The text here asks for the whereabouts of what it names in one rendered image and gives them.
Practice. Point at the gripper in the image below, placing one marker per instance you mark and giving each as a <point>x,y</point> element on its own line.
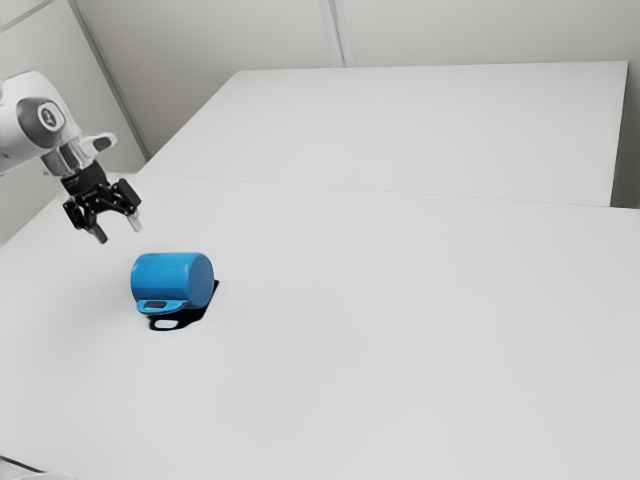
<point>86,183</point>

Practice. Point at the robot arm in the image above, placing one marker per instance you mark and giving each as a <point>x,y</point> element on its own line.
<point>30,120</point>

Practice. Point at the blue mug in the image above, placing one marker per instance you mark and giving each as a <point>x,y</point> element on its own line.
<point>171,281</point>

